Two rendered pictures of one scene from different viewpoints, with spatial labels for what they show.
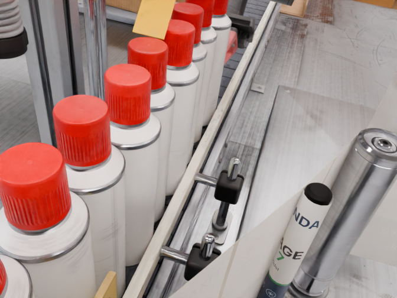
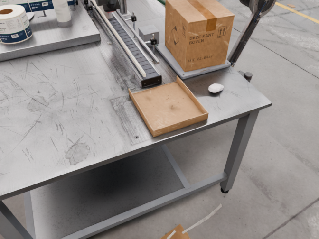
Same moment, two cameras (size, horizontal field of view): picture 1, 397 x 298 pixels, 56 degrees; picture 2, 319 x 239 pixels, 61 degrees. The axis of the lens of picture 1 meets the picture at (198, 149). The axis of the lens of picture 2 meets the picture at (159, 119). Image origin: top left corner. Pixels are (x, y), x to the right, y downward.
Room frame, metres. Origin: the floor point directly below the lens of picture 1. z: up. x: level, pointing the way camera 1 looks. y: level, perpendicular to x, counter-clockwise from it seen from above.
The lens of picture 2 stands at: (2.11, -0.72, 1.67)
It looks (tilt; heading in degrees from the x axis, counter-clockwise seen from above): 45 degrees down; 145
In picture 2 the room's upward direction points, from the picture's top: straight up
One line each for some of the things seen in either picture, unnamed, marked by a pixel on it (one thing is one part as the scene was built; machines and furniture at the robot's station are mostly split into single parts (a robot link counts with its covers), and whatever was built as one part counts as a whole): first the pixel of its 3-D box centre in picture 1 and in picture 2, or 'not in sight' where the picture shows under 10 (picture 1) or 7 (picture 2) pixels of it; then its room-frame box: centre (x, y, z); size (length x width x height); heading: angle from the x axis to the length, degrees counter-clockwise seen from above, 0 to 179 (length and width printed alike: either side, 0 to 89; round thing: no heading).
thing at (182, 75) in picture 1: (169, 117); not in sight; (0.33, 0.04, 0.98); 0.05 x 0.05 x 0.20
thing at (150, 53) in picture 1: (144, 142); not in sight; (0.28, 0.05, 0.98); 0.05 x 0.05 x 0.20
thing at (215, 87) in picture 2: not in sight; (216, 88); (1.42, 0.10, 0.85); 0.08 x 0.07 x 0.04; 60
